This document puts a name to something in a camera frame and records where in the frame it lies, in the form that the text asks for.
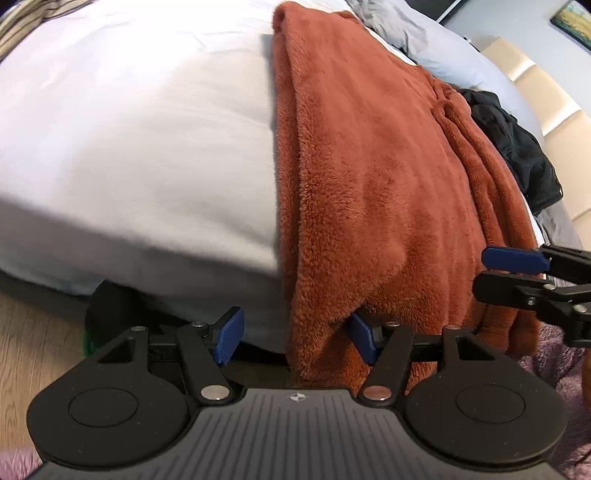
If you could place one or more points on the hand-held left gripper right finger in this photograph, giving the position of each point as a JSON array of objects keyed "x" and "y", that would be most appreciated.
[{"x": 364, "y": 339}]

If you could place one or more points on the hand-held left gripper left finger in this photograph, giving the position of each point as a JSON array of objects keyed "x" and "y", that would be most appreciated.
[{"x": 228, "y": 334}]

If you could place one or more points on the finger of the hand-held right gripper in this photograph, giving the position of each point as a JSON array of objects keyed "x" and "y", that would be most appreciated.
[
  {"x": 508, "y": 290},
  {"x": 512, "y": 259}
]

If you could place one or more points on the rust fleece robe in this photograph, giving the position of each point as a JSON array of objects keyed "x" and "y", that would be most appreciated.
[{"x": 378, "y": 184}]

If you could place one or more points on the black garment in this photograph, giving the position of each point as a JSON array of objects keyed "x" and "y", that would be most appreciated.
[{"x": 517, "y": 143}]

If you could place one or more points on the cream padded headboard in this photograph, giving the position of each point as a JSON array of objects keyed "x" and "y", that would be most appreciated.
[{"x": 554, "y": 110}]

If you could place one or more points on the grey pillow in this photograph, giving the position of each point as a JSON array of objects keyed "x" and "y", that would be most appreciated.
[{"x": 452, "y": 55}]

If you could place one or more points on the white bed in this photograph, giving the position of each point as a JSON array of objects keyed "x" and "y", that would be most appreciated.
[{"x": 115, "y": 138}]

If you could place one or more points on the tan striped garment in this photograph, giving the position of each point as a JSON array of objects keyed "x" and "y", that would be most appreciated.
[{"x": 32, "y": 23}]

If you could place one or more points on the framed wall picture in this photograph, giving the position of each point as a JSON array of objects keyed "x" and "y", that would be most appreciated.
[{"x": 575, "y": 23}]

